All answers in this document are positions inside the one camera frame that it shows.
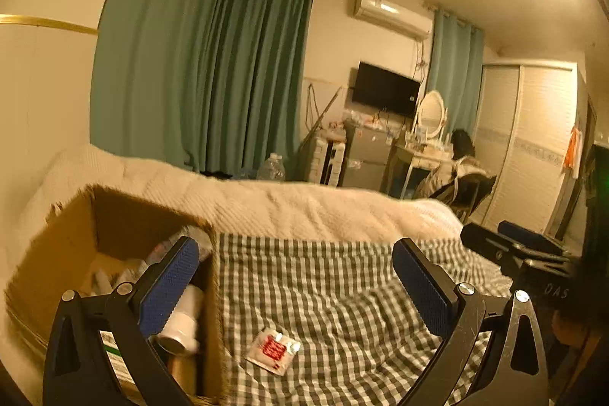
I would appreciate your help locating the grey white checked blanket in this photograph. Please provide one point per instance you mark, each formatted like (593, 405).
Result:
(333, 292)

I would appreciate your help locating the black backpack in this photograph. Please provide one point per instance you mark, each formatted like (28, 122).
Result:
(462, 144)

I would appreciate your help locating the hanging orange item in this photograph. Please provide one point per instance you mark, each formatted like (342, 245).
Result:
(573, 149)

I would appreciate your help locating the white louvred wardrobe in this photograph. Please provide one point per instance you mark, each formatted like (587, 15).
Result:
(528, 139)

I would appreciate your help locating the large clear water bottle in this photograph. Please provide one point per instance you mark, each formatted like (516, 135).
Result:
(271, 168)

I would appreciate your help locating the white textured bedspread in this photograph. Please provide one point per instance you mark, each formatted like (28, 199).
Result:
(285, 206)

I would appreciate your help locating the gold wall trim strip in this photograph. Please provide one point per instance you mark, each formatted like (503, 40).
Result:
(47, 24)

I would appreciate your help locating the white plastic bottle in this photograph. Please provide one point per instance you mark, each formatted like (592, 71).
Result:
(188, 311)

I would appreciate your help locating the jacket on chair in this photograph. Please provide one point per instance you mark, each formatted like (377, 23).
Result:
(456, 182)

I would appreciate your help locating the white air conditioner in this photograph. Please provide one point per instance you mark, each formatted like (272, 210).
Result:
(392, 13)

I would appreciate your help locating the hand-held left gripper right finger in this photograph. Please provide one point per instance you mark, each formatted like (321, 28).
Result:
(418, 287)

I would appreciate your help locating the small grey fridge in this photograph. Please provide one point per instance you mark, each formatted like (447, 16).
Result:
(366, 154)

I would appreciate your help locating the white sachet with red label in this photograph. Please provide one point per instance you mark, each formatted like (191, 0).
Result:
(273, 346)

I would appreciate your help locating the white oval vanity mirror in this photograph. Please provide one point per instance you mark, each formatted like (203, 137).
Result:
(430, 113)

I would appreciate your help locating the white suitcase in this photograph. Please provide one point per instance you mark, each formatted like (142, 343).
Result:
(324, 161)

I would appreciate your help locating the person's right hand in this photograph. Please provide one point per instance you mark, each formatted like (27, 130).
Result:
(571, 330)

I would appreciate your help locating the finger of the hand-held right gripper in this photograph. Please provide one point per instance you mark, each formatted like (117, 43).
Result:
(528, 237)
(485, 242)

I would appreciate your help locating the green white medicine box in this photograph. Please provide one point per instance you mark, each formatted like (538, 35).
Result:
(116, 353)

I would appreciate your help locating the brown cardboard box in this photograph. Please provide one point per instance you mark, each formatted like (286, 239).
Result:
(142, 215)

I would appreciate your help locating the wide green curtain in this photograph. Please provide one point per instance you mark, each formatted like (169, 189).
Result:
(190, 54)

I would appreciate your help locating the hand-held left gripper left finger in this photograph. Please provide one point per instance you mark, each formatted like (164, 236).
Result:
(169, 287)

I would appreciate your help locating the white dressing table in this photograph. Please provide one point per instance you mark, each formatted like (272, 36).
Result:
(421, 161)

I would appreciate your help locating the black wall television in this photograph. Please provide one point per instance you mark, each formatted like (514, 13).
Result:
(385, 89)

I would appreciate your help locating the narrow green curtain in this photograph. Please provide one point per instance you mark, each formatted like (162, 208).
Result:
(454, 68)

